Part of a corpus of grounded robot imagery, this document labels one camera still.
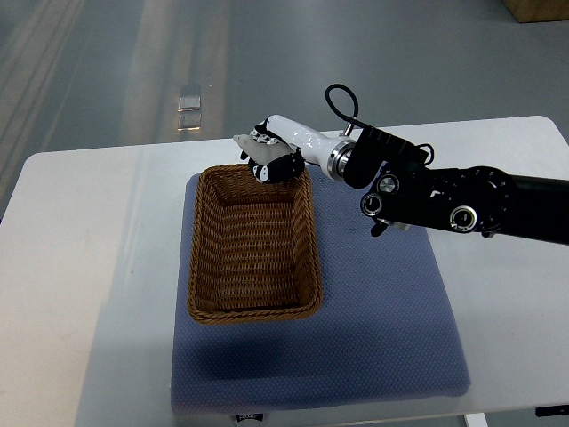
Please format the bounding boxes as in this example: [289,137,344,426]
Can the black table control panel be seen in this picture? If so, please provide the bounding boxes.
[534,404,569,417]

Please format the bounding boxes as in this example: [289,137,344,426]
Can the wooden box corner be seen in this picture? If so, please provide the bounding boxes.
[502,0,569,23]

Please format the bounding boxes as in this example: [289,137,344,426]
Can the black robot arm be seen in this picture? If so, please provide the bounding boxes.
[335,125,568,245]

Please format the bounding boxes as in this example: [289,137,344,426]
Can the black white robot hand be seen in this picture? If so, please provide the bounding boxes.
[241,115,355,184]

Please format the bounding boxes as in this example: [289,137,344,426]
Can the blue padded mat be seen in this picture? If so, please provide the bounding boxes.
[171,165,470,415]

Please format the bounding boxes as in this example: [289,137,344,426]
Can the brown wicker basket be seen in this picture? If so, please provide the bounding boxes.
[187,165,323,325]

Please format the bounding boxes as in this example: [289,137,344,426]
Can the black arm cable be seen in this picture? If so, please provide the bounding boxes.
[325,84,360,135]

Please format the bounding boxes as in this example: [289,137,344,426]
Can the white bear figurine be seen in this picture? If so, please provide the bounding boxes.
[233,134,293,165]

